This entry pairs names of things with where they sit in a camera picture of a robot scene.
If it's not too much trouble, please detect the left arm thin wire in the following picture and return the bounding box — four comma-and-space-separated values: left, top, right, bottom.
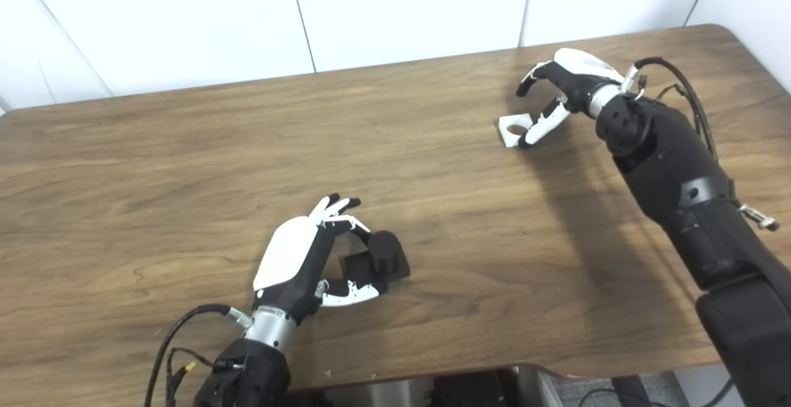
166, 347, 245, 407

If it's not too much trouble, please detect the black robot torso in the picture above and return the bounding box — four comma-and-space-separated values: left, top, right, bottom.
297, 367, 563, 407

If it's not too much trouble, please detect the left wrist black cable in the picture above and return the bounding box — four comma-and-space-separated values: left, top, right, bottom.
144, 304, 254, 407

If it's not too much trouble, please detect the black floor cable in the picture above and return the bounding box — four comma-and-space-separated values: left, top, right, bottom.
578, 379, 736, 407

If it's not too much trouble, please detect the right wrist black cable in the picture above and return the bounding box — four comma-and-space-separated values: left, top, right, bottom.
624, 56, 717, 161

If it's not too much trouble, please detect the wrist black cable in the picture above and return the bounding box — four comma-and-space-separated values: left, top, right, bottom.
624, 56, 717, 161
144, 304, 254, 407

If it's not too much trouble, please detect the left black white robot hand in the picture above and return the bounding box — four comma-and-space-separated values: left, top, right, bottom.
252, 193, 389, 326

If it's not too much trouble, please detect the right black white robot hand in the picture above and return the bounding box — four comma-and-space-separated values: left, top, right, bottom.
515, 48, 626, 149

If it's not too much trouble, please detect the silver plug connector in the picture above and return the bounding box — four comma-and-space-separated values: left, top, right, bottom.
738, 204, 780, 232

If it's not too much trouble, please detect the white square piece with hole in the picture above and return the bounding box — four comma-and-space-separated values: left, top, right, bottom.
498, 112, 535, 148

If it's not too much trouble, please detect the black peg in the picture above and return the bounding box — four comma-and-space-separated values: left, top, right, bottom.
339, 230, 411, 283

